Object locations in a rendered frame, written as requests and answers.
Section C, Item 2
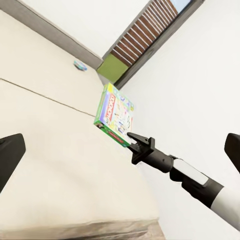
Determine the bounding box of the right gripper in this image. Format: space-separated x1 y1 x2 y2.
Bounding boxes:
127 132 165 169

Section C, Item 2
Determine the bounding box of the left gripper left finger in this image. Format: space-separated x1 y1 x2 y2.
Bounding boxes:
0 133 26 193

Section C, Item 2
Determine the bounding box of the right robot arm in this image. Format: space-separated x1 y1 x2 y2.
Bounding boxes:
127 132 240 232

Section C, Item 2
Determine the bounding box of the board game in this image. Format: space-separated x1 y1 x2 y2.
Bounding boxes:
74 60 88 71
94 82 134 148

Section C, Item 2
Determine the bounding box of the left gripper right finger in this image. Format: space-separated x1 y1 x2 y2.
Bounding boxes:
224 132 240 173

